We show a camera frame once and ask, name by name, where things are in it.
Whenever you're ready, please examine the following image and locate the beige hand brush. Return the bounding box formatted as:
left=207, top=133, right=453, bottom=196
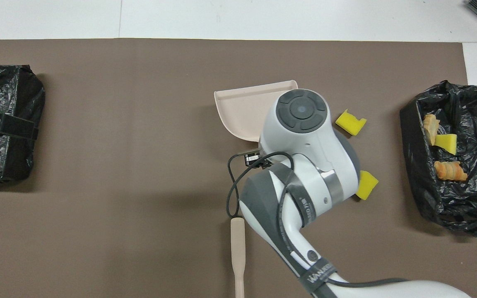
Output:
left=230, top=217, right=246, bottom=298

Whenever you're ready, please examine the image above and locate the yellow sponge piece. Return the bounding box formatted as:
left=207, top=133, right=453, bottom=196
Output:
left=335, top=108, right=367, bottom=136
left=355, top=170, right=379, bottom=201
left=434, top=133, right=458, bottom=156

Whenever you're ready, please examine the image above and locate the puff pastry piece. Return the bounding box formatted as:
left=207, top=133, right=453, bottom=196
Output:
left=423, top=114, right=441, bottom=146

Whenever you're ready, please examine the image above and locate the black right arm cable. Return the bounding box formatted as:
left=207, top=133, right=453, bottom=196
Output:
left=226, top=151, right=409, bottom=288

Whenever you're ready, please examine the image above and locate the beige plastic dustpan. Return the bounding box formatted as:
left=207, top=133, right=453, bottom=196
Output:
left=214, top=80, right=299, bottom=144

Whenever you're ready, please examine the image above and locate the striped croissant piece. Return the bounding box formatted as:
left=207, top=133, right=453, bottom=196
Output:
left=434, top=161, right=468, bottom=182

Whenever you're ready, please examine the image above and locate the black bag-lined bin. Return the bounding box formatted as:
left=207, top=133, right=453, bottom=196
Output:
left=0, top=64, right=46, bottom=185
left=400, top=80, right=477, bottom=238

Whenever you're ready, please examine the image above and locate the brown table mat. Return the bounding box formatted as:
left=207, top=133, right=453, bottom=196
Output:
left=0, top=38, right=477, bottom=298

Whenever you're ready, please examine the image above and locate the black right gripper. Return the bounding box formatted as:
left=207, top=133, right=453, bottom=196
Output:
left=244, top=150, right=272, bottom=168

